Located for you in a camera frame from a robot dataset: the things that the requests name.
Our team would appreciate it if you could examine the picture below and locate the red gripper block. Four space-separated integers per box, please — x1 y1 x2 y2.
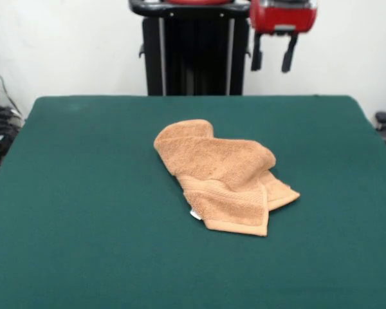
250 0 319 74

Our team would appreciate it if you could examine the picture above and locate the dark green table cloth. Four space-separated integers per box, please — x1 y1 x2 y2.
0 95 386 309

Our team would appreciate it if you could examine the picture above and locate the orange terry towel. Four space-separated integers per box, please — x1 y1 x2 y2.
153 119 301 238

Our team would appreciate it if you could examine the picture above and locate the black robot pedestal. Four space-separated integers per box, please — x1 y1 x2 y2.
128 0 253 97

